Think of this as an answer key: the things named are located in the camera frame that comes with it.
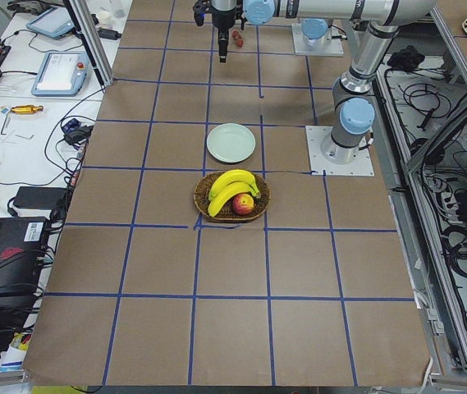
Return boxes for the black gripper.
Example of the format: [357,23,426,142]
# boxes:
[210,0,242,63]

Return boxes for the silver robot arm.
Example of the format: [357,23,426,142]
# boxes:
[300,18,329,47]
[193,0,436,165]

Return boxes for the pale green plate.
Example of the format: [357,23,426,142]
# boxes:
[206,123,256,163]

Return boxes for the yellow banana bunch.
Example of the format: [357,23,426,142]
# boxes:
[208,169,260,218]

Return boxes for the brown wicker basket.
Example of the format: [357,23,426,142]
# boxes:
[193,171,271,223]

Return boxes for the blue teach pendant near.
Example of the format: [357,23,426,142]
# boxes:
[31,51,90,97]

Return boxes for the blue teach pendant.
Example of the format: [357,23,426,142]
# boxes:
[31,51,90,97]
[25,7,74,39]

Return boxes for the blue teach pendant far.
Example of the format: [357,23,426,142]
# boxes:
[25,7,74,39]

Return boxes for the red apple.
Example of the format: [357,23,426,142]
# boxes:
[232,193,254,216]

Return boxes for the gold metal cylinder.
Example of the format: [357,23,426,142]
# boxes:
[9,104,43,115]

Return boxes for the black power adapter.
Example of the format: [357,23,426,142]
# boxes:
[12,186,66,210]

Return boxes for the black computer case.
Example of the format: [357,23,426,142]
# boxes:
[0,217,50,296]

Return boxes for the aluminium frame post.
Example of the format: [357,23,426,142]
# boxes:
[63,0,113,88]

